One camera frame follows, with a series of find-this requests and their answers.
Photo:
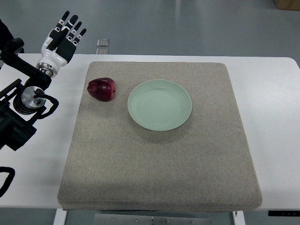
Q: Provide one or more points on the red apple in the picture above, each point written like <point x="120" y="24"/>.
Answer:
<point x="102" y="89"/>

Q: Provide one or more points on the light green plate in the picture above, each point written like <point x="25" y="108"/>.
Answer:
<point x="159" y="105"/>

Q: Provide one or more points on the lower floor outlet plate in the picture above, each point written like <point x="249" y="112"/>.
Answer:
<point x="102" y="51"/>

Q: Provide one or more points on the beige fabric mat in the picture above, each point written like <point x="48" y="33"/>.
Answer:
<point x="204" y="165"/>

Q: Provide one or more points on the cardboard box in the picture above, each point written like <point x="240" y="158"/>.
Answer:
<point x="288" y="4"/>

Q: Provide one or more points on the upper floor outlet plate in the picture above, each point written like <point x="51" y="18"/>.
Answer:
<point x="103" y="43"/>

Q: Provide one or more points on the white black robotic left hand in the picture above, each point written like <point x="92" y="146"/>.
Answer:
<point x="60" y="45"/>

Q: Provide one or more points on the black table control panel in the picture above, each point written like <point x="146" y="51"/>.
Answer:
<point x="284" y="213"/>

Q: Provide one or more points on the white table leg left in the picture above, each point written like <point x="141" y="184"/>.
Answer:
<point x="60" y="217"/>

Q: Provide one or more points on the white table leg right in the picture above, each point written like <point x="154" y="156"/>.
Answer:
<point x="238" y="218"/>

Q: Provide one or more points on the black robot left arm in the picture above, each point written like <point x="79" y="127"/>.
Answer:
<point x="21" y="105"/>

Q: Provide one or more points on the metal base plate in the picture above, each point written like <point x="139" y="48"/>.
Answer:
<point x="115" y="219"/>

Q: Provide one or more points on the floor outlet plate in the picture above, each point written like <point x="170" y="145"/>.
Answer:
<point x="102" y="51"/>
<point x="103" y="43"/>

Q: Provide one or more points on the white table leg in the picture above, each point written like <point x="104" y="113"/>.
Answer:
<point x="60" y="217"/>
<point x="238" y="218"/>

